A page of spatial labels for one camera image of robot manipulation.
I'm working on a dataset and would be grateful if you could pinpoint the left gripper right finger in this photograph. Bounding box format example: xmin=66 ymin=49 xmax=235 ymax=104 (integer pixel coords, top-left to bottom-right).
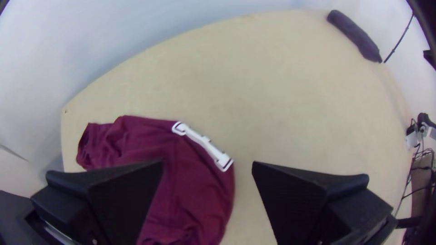
xmin=252 ymin=161 xmax=397 ymax=245

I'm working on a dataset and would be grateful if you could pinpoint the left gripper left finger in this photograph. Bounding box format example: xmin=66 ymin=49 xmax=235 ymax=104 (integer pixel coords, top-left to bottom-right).
xmin=30 ymin=160 xmax=164 ymax=245

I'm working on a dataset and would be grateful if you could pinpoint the maroon t-shirt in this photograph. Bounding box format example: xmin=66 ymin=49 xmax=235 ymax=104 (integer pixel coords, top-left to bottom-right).
xmin=75 ymin=115 xmax=236 ymax=245

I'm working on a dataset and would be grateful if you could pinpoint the black t-shirt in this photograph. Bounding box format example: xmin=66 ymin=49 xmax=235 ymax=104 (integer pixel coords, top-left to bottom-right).
xmin=326 ymin=9 xmax=383 ymax=64

